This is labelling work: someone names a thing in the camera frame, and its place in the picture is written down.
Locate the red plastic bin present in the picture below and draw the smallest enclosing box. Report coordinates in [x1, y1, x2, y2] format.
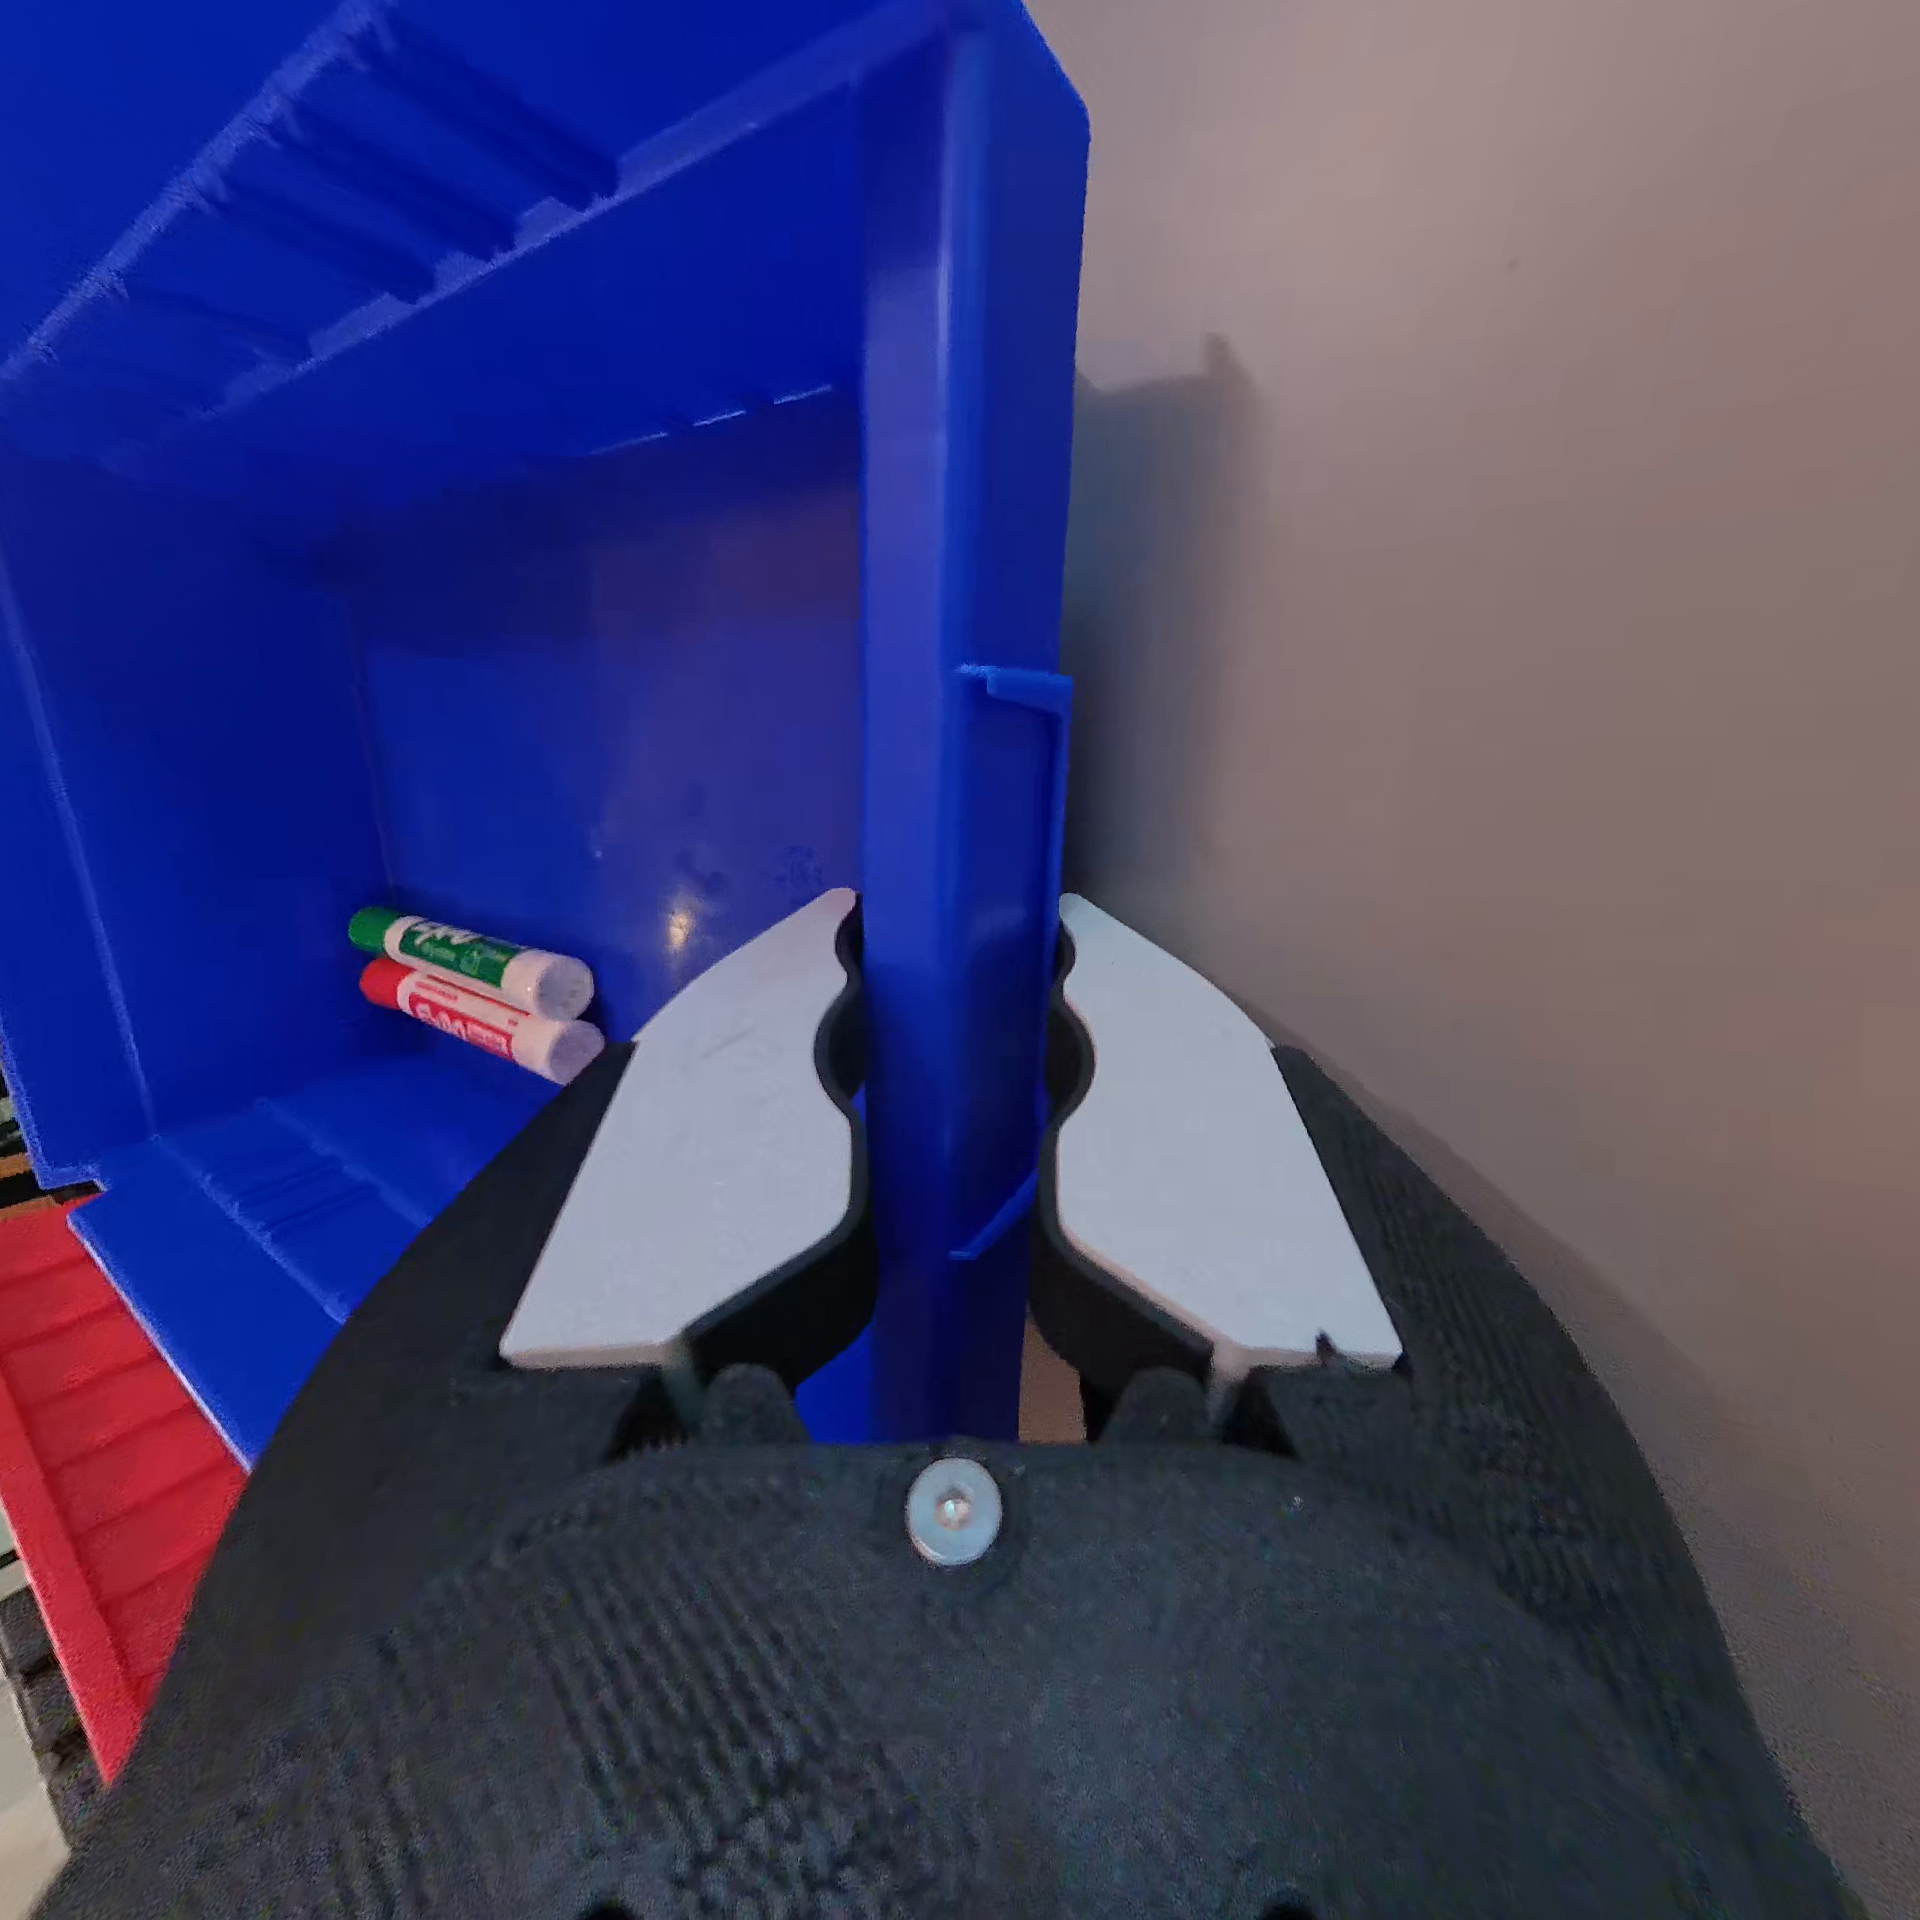
[0, 1178, 260, 1789]

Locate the blue plastic bin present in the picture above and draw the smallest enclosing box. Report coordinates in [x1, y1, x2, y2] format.
[0, 0, 1089, 1472]

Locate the red dry-erase marker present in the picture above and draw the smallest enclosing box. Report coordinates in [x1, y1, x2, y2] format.
[358, 958, 608, 1085]

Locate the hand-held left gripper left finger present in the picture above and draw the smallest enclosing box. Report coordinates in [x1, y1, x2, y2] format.
[497, 889, 877, 1426]

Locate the green dry-erase marker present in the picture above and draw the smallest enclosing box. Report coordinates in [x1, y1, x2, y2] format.
[344, 903, 596, 1016]

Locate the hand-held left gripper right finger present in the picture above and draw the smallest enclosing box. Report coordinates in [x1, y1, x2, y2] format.
[1031, 892, 1403, 1426]

